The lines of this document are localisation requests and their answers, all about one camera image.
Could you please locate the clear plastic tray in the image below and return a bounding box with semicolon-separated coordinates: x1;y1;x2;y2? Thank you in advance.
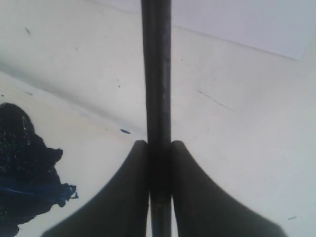
0;72;140;237

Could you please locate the black paint brush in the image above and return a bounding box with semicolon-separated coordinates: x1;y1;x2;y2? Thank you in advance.
141;0;172;237

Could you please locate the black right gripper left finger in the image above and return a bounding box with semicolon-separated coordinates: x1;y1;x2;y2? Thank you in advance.
43;140;148;237

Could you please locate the dark blue paint blob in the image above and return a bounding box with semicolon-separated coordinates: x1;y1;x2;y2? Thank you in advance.
0;103;78;237

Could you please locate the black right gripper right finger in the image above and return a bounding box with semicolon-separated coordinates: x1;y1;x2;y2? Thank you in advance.
171;141;286;237

